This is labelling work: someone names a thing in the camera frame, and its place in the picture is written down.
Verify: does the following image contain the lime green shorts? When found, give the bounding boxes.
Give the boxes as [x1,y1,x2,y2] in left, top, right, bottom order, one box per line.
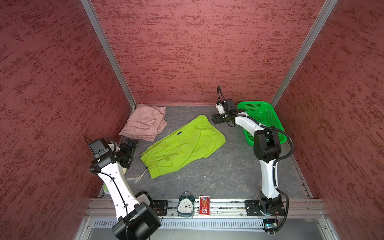
[141,115,226,179]

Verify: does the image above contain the pink shorts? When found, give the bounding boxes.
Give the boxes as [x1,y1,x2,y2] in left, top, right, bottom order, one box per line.
[119,104,168,142]

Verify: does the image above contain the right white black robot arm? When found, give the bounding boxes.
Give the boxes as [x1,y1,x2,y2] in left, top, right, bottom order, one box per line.
[212,100,282,216]

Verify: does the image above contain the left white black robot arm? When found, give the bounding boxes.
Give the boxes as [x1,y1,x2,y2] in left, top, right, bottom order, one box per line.
[85,137,161,240]

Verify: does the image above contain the green plastic basket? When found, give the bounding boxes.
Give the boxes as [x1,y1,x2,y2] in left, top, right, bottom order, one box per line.
[238,101,285,131]

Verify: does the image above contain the dark green alarm clock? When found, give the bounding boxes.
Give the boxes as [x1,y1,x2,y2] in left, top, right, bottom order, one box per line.
[177,192,195,218]

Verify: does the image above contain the red playing card box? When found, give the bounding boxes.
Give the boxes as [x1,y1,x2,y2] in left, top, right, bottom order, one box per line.
[199,196,211,216]

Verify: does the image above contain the right green circuit board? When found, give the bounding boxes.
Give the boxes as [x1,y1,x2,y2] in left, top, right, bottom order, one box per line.
[263,219,279,233]

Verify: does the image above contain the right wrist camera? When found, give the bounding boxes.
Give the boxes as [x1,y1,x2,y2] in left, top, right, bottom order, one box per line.
[216,101,225,115]

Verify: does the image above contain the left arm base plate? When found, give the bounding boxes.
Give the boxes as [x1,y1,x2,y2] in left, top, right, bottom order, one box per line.
[152,200,169,217]

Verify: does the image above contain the right black corrugated cable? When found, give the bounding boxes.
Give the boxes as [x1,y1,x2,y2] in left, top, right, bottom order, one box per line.
[216,85,295,234]

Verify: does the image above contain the white perforated cable duct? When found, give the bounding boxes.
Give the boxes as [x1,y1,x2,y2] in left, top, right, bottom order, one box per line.
[91,218,265,230]

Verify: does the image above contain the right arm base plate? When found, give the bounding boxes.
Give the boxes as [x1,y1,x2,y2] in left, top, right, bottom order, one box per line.
[244,200,286,217]

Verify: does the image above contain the left aluminium corner post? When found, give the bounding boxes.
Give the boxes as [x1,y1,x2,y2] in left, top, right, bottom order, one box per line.
[81,0,137,111]

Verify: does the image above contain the aluminium corner post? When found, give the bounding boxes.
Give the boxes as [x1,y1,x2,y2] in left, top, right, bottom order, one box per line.
[271,0,338,108]
[81,0,137,111]

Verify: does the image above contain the right aluminium corner post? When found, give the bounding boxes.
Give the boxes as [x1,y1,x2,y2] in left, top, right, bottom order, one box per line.
[271,0,338,108]

